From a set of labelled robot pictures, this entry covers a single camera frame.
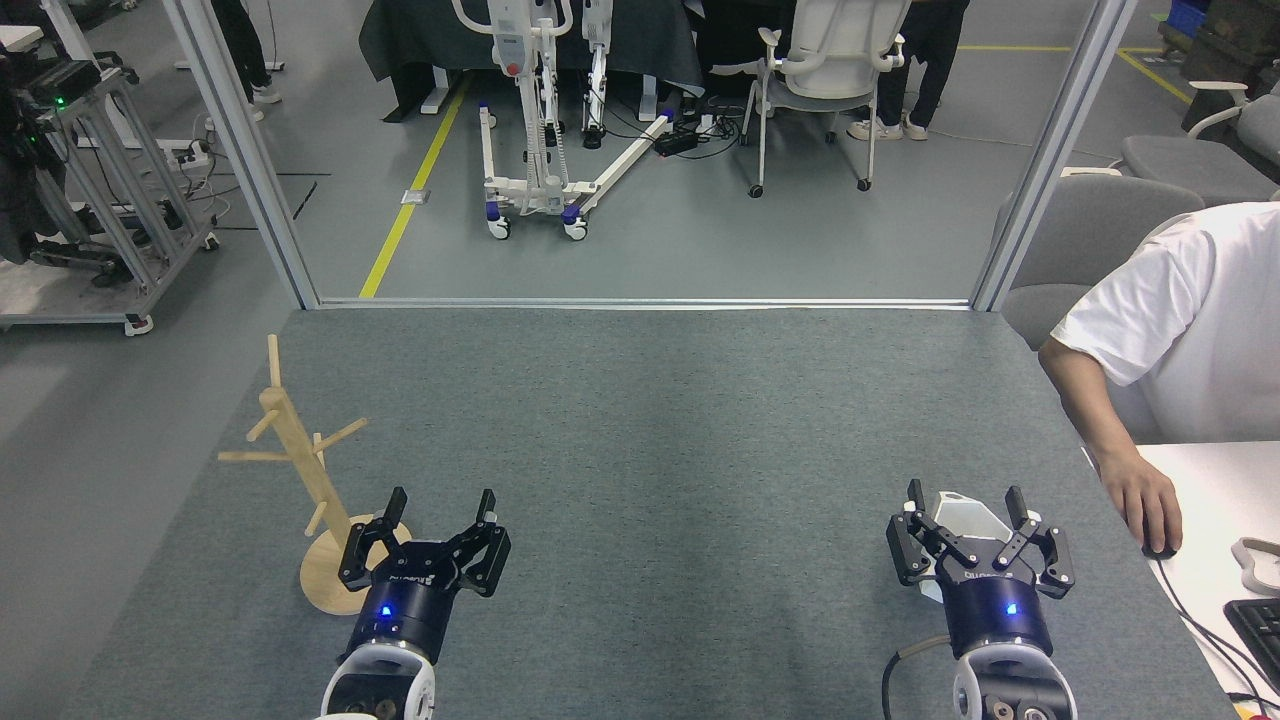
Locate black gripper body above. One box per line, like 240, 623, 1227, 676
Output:
348, 540, 471, 666
940, 565, 1056, 661

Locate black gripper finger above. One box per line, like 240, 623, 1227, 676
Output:
440, 489, 512, 599
338, 487, 411, 593
990, 486, 1077, 601
886, 480, 976, 587

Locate white faceted cup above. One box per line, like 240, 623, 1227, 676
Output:
905, 490, 1016, 603

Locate wooden cup rack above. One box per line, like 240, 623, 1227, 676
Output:
218, 335, 416, 616

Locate person's right hand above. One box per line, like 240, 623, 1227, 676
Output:
1098, 452, 1184, 553

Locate white desk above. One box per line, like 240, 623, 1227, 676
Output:
1080, 440, 1280, 720

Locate white curved plastic object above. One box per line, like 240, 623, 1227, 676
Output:
1232, 536, 1280, 597

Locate black keyboard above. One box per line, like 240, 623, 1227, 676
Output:
1224, 598, 1280, 691

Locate grey office chair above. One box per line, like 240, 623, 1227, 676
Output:
1118, 80, 1280, 208
995, 172, 1206, 351

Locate white stand on wheels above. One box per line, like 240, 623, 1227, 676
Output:
450, 0, 681, 241

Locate white power strip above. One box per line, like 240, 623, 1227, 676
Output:
150, 138, 216, 169

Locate white office chair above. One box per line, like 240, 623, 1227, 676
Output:
740, 0, 913, 198

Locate black robot equipment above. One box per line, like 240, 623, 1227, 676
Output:
0, 40, 111, 266

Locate black cloth covered table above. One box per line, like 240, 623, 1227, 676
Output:
695, 0, 801, 96
358, 0, 706, 123

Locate dark stacked crates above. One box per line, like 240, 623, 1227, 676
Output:
1180, 0, 1280, 96

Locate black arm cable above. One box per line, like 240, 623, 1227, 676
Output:
880, 633, 951, 720

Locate black mouse cable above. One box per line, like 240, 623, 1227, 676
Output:
1150, 555, 1280, 706

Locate silver frame post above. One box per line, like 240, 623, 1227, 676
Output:
160, 0, 321, 311
970, 0, 1139, 313

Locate metal frame cart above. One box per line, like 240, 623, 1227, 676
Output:
0, 60, 221, 336

